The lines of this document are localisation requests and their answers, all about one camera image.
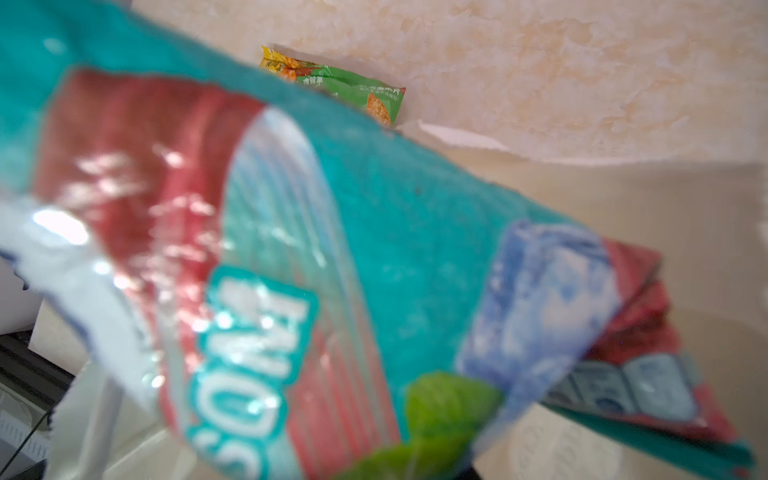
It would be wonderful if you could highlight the white paper bag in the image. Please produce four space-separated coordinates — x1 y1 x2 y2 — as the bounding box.
47 119 768 480

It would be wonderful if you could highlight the colourful snack bag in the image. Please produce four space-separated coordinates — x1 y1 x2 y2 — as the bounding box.
0 0 757 480

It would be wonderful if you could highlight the green snack bag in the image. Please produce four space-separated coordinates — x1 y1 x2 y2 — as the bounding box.
285 64 406 126

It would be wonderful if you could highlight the yellow chip bag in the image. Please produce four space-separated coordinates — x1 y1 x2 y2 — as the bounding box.
260 46 317 82

